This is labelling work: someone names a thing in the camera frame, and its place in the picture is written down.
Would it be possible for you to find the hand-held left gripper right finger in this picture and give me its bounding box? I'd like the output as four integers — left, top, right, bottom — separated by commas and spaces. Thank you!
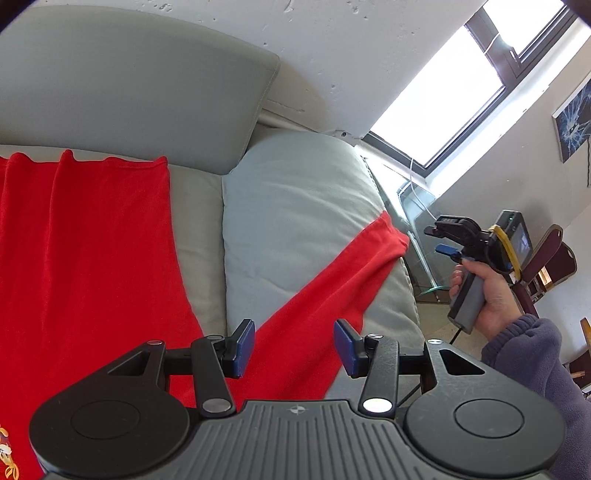
334, 318, 493, 416

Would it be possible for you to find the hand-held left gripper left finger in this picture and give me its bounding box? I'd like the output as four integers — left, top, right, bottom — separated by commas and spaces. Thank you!
107, 318, 256, 418

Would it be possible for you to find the red shirt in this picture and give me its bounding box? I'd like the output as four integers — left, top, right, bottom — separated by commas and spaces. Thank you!
0, 151, 411, 480

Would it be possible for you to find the person's right forearm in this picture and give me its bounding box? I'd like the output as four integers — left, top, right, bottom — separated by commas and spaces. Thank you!
481, 314, 591, 480

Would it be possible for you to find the person's right hand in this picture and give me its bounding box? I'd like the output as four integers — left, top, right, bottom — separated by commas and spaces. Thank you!
449, 257, 539, 341

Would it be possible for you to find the glass side table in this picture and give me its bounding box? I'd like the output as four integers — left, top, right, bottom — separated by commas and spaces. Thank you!
364, 157, 452, 304

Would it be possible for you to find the maroon padded chair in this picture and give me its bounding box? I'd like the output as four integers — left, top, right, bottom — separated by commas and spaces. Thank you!
512, 224, 578, 317

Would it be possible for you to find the wooden chair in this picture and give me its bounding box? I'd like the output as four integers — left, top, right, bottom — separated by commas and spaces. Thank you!
567, 318, 591, 398

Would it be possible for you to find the window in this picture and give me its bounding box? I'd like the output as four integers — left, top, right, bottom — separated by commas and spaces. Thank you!
367, 0, 583, 174

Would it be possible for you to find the light grey pillow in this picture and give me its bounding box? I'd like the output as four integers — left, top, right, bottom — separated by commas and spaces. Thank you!
222, 131, 413, 325

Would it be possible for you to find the grey sofa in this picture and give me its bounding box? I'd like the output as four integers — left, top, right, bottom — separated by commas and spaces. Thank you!
0, 4, 422, 409

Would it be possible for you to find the wall picture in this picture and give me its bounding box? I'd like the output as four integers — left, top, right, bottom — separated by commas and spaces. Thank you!
552, 75, 591, 164

